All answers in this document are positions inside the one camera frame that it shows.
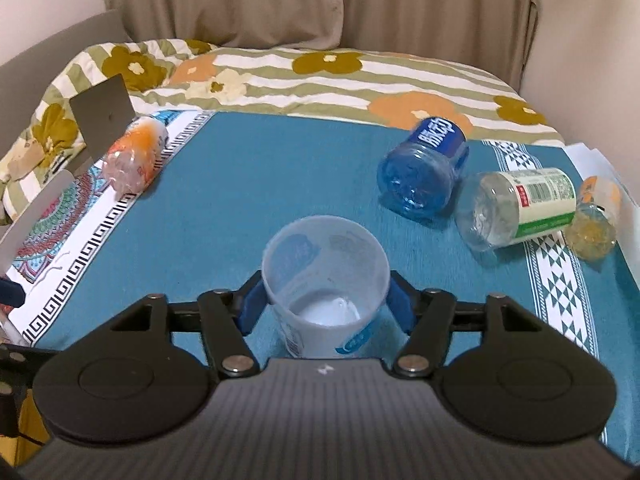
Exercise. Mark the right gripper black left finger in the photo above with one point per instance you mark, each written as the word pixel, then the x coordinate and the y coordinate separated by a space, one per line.
pixel 227 317

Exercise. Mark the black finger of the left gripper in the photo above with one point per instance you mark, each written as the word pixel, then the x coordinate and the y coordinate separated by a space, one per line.
pixel 11 294

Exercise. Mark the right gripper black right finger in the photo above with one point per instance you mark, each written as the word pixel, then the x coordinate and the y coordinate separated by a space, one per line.
pixel 425 316

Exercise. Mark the white translucent plastic cup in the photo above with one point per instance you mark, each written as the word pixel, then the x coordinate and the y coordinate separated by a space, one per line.
pixel 327 278

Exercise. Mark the blue plastic cup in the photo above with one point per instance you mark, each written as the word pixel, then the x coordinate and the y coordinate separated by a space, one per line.
pixel 418 177

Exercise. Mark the orange pink plastic cup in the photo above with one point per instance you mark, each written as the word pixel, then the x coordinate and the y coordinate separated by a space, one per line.
pixel 130 164

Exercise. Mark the yellow orange plastic cup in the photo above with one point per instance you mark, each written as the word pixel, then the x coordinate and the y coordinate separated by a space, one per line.
pixel 592 234

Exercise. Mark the blue patterned cloth mat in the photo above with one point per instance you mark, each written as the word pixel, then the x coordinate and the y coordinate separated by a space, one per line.
pixel 238 178

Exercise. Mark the grey laptop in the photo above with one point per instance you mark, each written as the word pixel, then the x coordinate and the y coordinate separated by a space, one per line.
pixel 102 113

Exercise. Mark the grey headboard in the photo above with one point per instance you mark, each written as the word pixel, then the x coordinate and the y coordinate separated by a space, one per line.
pixel 26 77

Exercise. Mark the floral striped quilt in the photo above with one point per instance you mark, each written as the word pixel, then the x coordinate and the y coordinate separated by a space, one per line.
pixel 390 89

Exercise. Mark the beige curtain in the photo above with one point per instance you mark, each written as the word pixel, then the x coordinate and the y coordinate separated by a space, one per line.
pixel 494 35

